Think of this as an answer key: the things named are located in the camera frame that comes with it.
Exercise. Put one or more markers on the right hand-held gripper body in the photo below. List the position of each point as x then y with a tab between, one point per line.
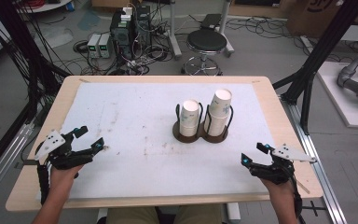
287	153

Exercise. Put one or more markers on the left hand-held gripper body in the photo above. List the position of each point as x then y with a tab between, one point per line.
54	141

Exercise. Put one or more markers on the dark double cup holder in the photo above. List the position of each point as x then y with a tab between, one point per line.
200	133

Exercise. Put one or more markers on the white paper cup blue print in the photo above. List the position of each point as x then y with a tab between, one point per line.
189	112

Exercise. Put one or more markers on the person's left hand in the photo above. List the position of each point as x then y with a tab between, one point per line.
63	175

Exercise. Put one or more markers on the person's right hand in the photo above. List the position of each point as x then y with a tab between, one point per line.
279	188

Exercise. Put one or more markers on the black tape strip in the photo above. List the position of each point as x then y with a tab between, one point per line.
29	162

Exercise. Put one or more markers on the thin wooden stick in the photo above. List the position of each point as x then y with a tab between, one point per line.
303	186

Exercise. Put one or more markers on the white table leg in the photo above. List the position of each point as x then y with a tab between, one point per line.
233	213

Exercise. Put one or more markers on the tall stack of paper cups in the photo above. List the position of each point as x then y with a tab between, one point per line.
219	107

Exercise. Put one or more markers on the white table mat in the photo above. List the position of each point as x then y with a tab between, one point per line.
143	102

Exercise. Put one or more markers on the person's right leg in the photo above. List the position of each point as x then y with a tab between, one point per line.
199	215

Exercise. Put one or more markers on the person's leg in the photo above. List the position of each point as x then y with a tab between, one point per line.
199	215
133	216

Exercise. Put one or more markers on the white floor platform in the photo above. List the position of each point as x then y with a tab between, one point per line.
348	105

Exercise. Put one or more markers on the person's left leg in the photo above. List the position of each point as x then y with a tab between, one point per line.
133	216

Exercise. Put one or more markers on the grey power supply unit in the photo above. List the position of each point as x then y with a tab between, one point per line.
104	45
93	45

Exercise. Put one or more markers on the black computer tower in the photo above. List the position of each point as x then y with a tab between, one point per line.
121	37
143	21

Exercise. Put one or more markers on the white stand leg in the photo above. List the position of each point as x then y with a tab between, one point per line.
227	34
174	34

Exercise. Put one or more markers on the black round stool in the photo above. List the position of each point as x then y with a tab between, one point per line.
206	40

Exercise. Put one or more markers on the white adapter box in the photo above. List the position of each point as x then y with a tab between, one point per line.
126	14

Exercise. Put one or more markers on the white round table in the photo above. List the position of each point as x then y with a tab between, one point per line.
46	6

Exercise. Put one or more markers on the flat black device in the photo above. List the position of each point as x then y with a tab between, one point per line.
211	21

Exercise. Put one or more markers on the brown cardboard box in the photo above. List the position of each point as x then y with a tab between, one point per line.
310	18

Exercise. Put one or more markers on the aluminium floor rail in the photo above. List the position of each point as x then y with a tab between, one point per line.
3	161
320	174

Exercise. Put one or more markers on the black metal frame post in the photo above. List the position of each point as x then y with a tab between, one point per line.
21	46
320	49

